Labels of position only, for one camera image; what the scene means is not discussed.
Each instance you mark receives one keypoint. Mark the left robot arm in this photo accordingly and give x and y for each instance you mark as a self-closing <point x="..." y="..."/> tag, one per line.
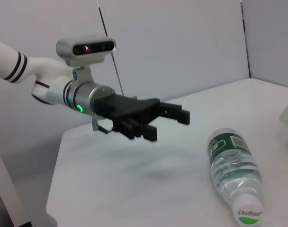
<point x="51" y="92"/>

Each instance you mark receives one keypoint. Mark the clear water bottle green label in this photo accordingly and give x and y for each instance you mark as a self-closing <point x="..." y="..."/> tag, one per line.
<point x="234" y="170"/>

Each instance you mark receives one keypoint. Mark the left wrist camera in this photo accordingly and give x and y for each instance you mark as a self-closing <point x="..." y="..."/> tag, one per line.
<point x="84" y="49"/>

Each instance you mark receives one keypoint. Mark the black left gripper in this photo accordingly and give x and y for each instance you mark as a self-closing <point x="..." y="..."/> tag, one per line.
<point x="125" y="107"/>

